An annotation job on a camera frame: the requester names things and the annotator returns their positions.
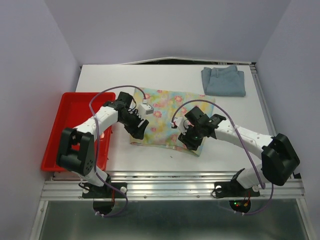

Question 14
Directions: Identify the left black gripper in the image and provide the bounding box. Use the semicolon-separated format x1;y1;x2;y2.
119;109;149;140

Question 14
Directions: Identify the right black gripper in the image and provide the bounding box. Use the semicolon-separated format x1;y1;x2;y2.
177;123;204;151

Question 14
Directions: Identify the floral pastel skirt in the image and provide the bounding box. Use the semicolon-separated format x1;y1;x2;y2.
130;87;216;157

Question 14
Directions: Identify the blue denim skirt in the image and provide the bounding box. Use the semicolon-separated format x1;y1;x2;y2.
201;65;246;97

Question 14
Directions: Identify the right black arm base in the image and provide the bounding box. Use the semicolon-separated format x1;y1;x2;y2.
211;175;261;215

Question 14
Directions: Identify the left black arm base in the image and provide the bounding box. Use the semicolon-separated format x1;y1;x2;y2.
78;182;128;218

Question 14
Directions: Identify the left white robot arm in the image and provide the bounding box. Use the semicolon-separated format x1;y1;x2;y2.
56;91;154;197

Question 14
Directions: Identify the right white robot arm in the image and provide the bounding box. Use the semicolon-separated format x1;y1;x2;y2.
171;106;300;195

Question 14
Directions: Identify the red plastic tray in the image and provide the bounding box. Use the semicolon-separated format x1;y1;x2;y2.
40;92;116;172

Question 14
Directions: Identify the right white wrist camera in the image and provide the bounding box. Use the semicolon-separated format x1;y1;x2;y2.
171;117;190;135

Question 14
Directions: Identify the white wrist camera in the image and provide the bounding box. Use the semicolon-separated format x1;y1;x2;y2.
137;103;154;118
171;117;190;135

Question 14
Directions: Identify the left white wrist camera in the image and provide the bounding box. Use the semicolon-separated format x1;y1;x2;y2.
137;103;154;118

